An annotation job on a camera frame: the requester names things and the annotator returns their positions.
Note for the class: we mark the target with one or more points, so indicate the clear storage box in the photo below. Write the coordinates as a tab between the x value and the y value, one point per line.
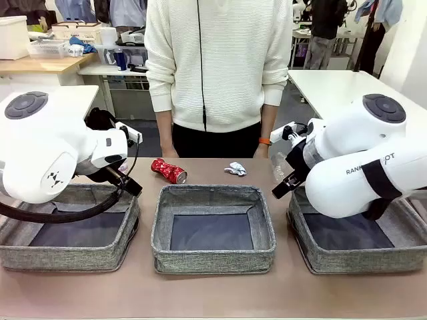
136	55

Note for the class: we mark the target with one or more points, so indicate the white round jar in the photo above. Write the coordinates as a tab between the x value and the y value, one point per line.
108	36

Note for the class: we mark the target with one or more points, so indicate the white mesh basket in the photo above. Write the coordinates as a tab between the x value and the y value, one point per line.
46	48

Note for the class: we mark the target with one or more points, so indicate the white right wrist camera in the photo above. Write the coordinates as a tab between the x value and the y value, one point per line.
280	133

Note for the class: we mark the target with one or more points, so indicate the wooden table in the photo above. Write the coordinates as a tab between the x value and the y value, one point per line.
40	65

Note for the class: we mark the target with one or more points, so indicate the beige slotted basket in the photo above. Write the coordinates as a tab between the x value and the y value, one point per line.
76	31

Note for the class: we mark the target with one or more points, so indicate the white knit sweater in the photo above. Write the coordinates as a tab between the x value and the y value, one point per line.
227	66

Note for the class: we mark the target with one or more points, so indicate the orange wristband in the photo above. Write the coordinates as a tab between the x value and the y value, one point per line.
265	141

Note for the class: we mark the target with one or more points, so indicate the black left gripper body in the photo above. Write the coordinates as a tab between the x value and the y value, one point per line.
95	173

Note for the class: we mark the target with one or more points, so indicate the blue cloth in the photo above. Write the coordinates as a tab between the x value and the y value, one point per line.
83	45

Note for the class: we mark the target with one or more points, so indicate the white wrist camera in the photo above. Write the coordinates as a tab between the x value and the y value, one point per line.
280	133
131	133

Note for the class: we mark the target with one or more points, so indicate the black trousers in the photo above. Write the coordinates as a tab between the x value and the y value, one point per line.
217	143

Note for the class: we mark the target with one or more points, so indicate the white paper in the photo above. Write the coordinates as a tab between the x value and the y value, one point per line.
236	168

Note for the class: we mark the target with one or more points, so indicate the person's right forearm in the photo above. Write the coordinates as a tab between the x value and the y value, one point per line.
165	130

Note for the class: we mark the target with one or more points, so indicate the person in dark jacket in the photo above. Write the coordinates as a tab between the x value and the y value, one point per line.
325	26

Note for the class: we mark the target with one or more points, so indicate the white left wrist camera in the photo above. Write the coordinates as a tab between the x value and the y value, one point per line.
131	133

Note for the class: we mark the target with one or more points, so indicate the blue bottle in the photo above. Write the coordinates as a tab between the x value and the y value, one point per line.
120	60

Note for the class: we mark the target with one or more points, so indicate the person's right hand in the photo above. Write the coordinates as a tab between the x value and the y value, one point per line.
168	153

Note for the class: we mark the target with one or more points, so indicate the person's left forearm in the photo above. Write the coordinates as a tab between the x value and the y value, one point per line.
269	120

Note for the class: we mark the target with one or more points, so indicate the black backpack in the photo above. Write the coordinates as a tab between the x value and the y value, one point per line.
100	118

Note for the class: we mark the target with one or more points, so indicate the crushed clear plastic bottle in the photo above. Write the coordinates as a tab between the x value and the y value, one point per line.
278	166

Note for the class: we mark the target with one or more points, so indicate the grey fabric basket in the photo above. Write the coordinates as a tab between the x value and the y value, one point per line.
213	260
360	261
66	256

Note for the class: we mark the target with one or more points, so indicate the person's left hand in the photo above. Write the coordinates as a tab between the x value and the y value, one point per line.
262	152

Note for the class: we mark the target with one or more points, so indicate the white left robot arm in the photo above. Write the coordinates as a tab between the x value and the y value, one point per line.
40	143

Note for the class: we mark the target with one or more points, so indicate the white storage bin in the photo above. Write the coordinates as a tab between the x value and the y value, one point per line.
13	36

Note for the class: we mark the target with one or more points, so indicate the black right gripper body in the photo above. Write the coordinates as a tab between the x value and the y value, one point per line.
298	160

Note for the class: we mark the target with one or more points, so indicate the crushed red soda can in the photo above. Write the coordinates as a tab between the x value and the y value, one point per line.
166	170

